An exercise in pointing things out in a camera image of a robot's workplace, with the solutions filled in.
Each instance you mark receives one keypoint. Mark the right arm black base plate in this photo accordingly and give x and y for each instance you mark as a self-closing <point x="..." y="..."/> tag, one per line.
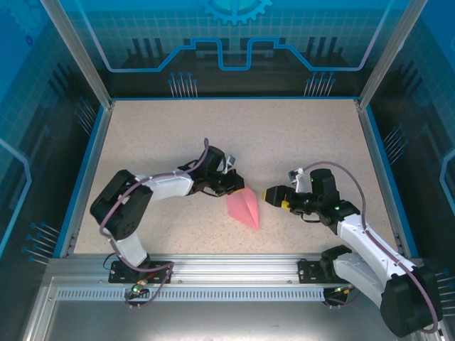
<point x="306" y="271"/>

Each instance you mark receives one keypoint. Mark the blue table border strip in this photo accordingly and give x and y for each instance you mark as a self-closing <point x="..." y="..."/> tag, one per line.
<point x="389" y="177"/>
<point x="82" y="177"/>

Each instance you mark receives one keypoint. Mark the aluminium frame post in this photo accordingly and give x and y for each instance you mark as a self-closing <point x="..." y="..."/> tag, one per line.
<point x="388" y="57"/>
<point x="81" y="57"/>

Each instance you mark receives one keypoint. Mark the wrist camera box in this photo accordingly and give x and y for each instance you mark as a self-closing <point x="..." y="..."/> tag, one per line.
<point x="302" y="181"/>
<point x="231" y="162"/>

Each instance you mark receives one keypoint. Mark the wide aluminium mounting rail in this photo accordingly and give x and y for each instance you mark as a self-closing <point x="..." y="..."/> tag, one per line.
<point x="231" y="266"/>

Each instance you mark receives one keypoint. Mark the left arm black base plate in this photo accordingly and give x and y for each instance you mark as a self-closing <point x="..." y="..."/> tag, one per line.
<point x="117" y="275"/>

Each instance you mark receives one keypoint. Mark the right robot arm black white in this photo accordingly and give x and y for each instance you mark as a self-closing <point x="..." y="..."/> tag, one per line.
<point x="409" y="305"/>

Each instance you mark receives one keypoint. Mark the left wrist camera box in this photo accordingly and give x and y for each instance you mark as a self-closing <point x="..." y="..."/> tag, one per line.
<point x="231" y="162"/>

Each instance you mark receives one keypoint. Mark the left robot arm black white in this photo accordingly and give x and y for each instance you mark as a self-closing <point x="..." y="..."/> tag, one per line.
<point x="121" y="209"/>

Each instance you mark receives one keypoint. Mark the blue printed enclosure panel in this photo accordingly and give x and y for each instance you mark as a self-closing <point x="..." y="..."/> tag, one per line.
<point x="426" y="142"/>
<point x="28" y="142"/>
<point x="227" y="35"/>

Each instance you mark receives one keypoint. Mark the sheet metal tray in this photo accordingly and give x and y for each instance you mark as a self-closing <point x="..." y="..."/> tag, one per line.
<point x="231" y="323"/>

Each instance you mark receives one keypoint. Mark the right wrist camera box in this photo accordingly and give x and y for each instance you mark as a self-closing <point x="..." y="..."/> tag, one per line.
<point x="302" y="181"/>

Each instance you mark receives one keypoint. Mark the aluminium table side rail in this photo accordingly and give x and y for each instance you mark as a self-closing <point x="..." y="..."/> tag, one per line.
<point x="379" y="177"/>
<point x="91" y="177"/>

